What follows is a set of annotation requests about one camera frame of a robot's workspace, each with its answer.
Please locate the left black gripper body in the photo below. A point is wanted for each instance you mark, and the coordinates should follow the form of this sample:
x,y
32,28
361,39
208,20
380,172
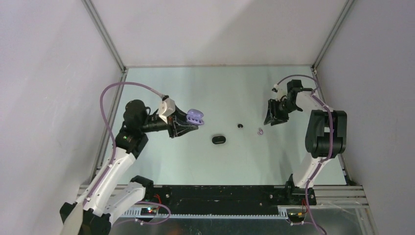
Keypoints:
x,y
171,121

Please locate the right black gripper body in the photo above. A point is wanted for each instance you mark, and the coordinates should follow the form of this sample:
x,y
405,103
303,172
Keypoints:
x,y
282,108

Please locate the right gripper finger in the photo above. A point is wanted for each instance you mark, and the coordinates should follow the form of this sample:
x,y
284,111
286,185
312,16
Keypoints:
x,y
270,118
275,120

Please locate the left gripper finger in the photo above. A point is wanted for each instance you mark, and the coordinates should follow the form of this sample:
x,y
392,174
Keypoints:
x,y
180,130
180,117

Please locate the purple earbud charging case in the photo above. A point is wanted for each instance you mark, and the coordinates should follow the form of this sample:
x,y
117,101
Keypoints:
x,y
195,117

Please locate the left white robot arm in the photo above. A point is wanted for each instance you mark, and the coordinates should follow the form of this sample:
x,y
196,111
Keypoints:
x,y
96,209

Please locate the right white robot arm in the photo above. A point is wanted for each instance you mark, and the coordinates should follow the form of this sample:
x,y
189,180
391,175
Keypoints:
x,y
324,138

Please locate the black earbud charging case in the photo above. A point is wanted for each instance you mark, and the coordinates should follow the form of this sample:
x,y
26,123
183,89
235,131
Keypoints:
x,y
218,140

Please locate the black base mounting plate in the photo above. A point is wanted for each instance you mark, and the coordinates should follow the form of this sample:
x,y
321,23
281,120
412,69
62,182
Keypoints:
x,y
228,200

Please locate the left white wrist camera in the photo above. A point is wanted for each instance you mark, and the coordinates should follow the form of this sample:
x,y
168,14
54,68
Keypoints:
x,y
166,108

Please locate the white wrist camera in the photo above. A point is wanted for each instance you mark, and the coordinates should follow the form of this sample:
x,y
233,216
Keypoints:
x,y
166,108
279,92

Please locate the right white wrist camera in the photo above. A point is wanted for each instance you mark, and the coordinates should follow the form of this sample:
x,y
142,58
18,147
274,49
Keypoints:
x,y
279,92

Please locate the aluminium frame rail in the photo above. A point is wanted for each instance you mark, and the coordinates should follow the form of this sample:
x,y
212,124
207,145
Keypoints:
x,y
106,38

